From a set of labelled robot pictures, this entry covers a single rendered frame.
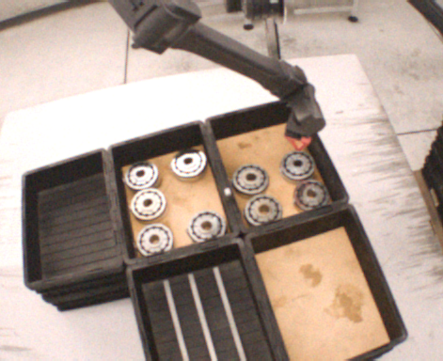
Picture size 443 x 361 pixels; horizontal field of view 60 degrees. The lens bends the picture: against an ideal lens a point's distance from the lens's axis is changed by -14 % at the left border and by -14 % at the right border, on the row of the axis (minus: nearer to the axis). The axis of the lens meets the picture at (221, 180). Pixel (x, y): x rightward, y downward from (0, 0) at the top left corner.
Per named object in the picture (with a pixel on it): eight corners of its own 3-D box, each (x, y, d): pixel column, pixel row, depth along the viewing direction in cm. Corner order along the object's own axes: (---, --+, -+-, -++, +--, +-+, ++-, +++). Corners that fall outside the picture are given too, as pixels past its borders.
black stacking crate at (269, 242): (245, 256, 116) (243, 237, 107) (344, 224, 119) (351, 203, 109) (288, 389, 94) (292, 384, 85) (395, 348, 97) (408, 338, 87)
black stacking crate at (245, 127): (208, 143, 139) (203, 119, 129) (295, 121, 141) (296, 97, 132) (244, 254, 117) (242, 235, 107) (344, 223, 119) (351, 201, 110)
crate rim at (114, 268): (24, 177, 126) (21, 172, 125) (108, 150, 129) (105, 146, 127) (27, 291, 104) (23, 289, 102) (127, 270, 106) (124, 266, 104)
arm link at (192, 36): (167, -13, 66) (128, 27, 71) (175, 7, 63) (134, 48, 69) (303, 63, 98) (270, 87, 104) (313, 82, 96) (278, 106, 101)
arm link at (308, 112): (293, 61, 95) (265, 82, 99) (307, 96, 88) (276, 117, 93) (323, 86, 102) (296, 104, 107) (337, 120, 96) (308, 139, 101)
